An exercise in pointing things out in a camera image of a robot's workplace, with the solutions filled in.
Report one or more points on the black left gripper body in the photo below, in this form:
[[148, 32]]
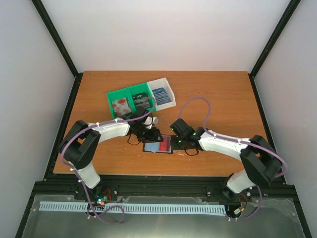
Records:
[[145, 136]]

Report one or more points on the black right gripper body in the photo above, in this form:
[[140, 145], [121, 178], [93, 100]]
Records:
[[183, 141]]

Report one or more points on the black leather card holder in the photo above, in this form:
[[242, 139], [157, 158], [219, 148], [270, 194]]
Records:
[[153, 147]]

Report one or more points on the red credit card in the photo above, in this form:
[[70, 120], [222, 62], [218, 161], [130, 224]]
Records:
[[165, 145]]

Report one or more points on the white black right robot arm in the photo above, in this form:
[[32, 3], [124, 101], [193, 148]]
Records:
[[261, 164]]

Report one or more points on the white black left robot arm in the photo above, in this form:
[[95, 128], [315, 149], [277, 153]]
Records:
[[78, 147]]

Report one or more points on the red white card stack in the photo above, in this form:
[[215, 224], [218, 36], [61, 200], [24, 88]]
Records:
[[121, 107]]

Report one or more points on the black card stack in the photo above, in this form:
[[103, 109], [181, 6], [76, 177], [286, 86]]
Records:
[[141, 100]]

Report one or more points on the blue card stack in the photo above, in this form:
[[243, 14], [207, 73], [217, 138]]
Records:
[[161, 96]]

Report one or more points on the green double plastic bin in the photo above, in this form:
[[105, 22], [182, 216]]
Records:
[[127, 93]]

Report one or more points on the white plastic bin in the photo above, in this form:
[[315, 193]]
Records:
[[163, 82]]

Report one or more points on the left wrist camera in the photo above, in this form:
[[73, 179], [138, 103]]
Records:
[[150, 122]]

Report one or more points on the metal base plate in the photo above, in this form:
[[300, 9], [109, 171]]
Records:
[[269, 218]]

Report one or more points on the light blue cable duct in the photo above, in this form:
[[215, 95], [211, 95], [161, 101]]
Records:
[[153, 209]]

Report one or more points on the black frame rail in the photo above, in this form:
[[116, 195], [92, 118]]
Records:
[[41, 10]]

